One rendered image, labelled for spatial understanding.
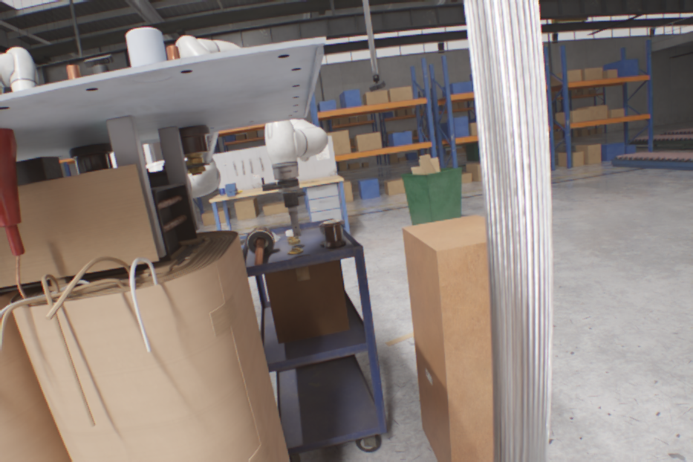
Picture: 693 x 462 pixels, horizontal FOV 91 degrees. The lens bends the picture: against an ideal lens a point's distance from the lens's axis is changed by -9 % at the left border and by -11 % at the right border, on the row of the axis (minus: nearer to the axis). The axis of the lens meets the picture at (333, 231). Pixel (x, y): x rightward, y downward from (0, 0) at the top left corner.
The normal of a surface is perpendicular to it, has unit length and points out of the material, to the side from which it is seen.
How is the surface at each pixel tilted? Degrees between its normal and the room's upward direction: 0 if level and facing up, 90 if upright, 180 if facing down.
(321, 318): 90
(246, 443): 90
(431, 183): 94
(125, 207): 90
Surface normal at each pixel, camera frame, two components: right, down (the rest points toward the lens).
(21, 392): 0.93, -0.07
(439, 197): 0.40, 0.20
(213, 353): 0.79, 0.01
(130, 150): 0.10, 0.19
